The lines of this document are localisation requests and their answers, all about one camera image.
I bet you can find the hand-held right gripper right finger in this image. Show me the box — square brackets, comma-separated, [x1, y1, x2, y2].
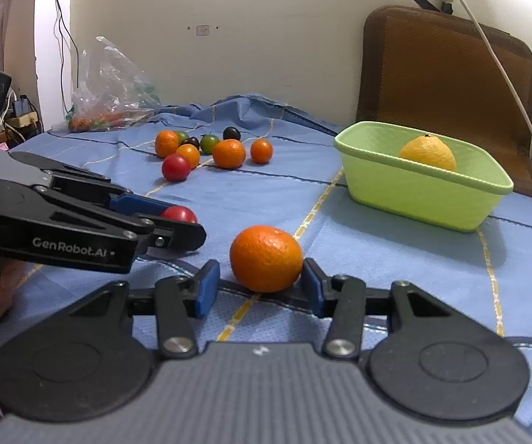
[302, 258, 461, 359]

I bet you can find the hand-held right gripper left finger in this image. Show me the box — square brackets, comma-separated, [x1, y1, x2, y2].
[64, 260, 221, 359]

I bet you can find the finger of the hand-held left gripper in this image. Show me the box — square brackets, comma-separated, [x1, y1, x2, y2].
[10, 151, 176, 219]
[34, 184, 207, 260]

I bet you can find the red cherry tomato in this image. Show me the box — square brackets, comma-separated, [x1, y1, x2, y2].
[161, 154, 191, 182]
[160, 205, 198, 225]

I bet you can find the large orange mandarin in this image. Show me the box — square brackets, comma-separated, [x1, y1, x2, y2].
[230, 225, 304, 293]

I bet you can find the light green plastic basin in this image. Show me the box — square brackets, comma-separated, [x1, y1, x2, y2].
[333, 121, 515, 233]

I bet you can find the small orange tomato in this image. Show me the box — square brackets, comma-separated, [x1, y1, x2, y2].
[155, 130, 181, 159]
[250, 139, 274, 164]
[175, 144, 201, 169]

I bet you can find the blue bed sheet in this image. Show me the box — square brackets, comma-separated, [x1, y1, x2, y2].
[0, 94, 532, 444]

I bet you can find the medium orange mandarin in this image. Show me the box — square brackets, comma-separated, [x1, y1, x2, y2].
[213, 139, 247, 169]

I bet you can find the clear plastic bag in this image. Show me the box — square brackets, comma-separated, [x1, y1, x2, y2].
[66, 36, 161, 133]

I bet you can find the beige charger block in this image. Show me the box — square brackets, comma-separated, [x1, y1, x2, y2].
[0, 95, 41, 143]

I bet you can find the yellow orange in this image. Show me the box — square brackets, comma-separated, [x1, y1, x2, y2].
[399, 134, 457, 172]

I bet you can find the brown seat cushion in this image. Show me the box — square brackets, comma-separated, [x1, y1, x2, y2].
[356, 6, 532, 199]

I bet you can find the thin black cable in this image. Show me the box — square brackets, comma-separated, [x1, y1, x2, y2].
[50, 0, 80, 114]

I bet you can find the long white cable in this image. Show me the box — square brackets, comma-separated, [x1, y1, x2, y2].
[437, 0, 532, 201]

